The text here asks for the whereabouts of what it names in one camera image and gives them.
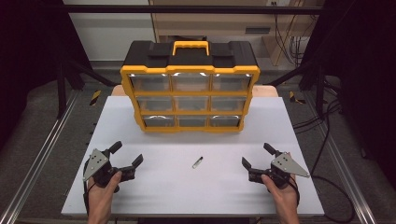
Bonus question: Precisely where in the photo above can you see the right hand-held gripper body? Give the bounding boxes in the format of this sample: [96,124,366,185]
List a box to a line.
[247,151,311,190]

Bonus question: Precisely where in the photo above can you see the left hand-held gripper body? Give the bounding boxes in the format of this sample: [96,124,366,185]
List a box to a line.
[82,148,136,194]

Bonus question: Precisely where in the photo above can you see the small metal screw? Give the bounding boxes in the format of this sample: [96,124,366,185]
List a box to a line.
[191,156,205,170]

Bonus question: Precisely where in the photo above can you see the transparent plastic drawer bin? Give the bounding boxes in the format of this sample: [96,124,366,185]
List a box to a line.
[128,73,172,92]

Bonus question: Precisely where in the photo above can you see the yellow black organizer cabinet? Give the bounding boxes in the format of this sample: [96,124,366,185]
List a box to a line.
[120,39,262,134]

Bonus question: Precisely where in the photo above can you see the person's left hand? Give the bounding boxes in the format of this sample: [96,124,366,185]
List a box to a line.
[87,170,123,203]

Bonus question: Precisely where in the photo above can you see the person's right hand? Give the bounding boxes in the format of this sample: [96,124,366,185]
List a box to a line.
[261,151,301,208]

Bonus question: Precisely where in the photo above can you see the light wooden board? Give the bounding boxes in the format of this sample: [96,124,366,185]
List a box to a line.
[110,84,280,98]

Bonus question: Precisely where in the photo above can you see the black metal stand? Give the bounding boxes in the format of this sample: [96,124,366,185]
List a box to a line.
[266,58,327,119]
[55,57,120,119]

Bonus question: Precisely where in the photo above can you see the grid of clear drawers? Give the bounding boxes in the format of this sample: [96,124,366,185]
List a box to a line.
[135,72,253,128]

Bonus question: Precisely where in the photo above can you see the white cabinet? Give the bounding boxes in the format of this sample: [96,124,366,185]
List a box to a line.
[62,0,157,62]

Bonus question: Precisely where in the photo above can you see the black curtain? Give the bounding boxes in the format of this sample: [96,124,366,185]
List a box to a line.
[299,0,396,189]
[0,0,92,152]

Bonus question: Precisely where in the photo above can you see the light wooden furniture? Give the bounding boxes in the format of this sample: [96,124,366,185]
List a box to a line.
[148,0,325,67]

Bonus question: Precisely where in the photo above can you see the black horizontal bar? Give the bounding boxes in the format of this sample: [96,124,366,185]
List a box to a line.
[62,4,325,15]

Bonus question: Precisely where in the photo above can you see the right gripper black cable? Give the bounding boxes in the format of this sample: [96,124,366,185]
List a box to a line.
[289,178,302,208]

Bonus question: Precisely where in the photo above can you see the aluminium floor rail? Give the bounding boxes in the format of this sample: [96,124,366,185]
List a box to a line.
[302,92,378,224]
[0,89,82,224]

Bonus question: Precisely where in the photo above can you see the black floor cable bundle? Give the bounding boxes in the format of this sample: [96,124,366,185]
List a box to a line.
[291,76,344,135]

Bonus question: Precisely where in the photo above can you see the looped black floor cable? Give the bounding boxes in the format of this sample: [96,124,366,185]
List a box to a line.
[310,175,357,224]

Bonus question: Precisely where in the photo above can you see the hanging wall cables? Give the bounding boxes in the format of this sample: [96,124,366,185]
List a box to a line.
[272,2,314,67]

